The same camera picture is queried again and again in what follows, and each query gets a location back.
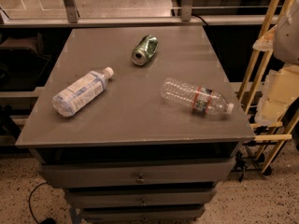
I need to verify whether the black cable behind table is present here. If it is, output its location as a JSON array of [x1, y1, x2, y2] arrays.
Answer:
[[192, 13, 210, 28]]

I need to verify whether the top grey drawer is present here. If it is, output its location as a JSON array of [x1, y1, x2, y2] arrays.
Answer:
[[40, 158, 235, 189]]

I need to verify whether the black floor cable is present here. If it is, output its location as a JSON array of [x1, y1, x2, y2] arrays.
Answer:
[[28, 181, 57, 224]]

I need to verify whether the crushed green soda can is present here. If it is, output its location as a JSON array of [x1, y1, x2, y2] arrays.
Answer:
[[132, 35, 158, 66]]

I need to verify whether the bottom grey drawer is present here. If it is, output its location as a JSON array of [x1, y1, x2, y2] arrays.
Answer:
[[81, 206, 205, 223]]

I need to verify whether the blue label plastic bottle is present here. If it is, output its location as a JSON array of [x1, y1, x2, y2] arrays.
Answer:
[[52, 67, 114, 118]]

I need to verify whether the middle grey drawer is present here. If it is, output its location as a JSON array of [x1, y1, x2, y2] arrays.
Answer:
[[66, 188, 216, 208]]

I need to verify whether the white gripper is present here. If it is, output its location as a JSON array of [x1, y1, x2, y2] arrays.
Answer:
[[253, 26, 299, 126]]

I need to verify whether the clear water bottle red label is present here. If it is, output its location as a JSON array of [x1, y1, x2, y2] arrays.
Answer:
[[161, 78, 235, 115]]

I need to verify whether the grey drawer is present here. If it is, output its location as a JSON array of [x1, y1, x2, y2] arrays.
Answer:
[[81, 206, 205, 223], [66, 188, 216, 208], [40, 158, 235, 189]]

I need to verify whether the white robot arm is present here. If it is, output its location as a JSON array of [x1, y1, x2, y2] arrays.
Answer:
[[253, 0, 299, 126]]

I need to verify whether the grey drawer cabinet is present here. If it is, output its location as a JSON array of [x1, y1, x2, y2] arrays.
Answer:
[[15, 25, 256, 224]]

